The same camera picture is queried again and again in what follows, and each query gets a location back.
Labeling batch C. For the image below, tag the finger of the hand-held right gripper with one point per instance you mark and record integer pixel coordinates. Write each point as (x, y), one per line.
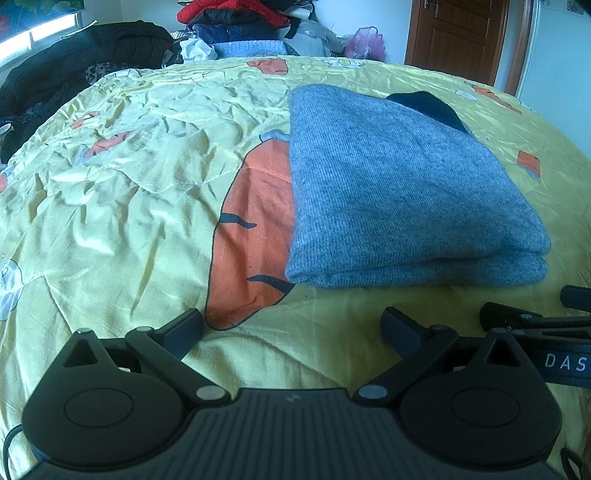
(508, 317)
(577, 297)

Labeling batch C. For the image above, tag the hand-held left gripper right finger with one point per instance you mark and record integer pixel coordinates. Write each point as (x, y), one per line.
(399, 332)

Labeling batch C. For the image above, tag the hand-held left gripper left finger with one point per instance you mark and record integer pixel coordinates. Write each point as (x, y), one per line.
(182, 333)

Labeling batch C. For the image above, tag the grey sweater with navy sleeves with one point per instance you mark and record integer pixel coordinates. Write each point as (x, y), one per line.
(392, 184)

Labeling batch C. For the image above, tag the yellow carrot print bed sheet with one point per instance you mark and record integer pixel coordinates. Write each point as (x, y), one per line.
(138, 194)

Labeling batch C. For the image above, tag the leopard print cloth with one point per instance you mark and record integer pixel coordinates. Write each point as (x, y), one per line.
(99, 73)

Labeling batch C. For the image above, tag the white crumpled cloth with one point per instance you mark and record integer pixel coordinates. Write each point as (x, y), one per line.
(196, 50)

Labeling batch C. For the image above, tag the brown wooden door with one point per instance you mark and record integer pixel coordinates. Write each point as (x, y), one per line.
(457, 37)

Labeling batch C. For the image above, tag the pink plastic bag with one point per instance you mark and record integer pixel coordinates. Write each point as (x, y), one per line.
(364, 44)

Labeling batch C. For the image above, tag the black coat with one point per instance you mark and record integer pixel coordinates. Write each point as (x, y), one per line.
(69, 60)

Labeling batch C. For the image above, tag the navy padded jacket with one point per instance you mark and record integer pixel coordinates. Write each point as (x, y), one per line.
(235, 32)

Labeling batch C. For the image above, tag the clear plastic bag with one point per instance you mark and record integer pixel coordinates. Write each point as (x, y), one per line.
(321, 37)

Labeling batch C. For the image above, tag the red jacket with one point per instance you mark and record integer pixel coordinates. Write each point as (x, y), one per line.
(221, 9)

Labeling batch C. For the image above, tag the white window sill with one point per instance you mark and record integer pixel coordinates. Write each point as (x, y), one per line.
(37, 39)

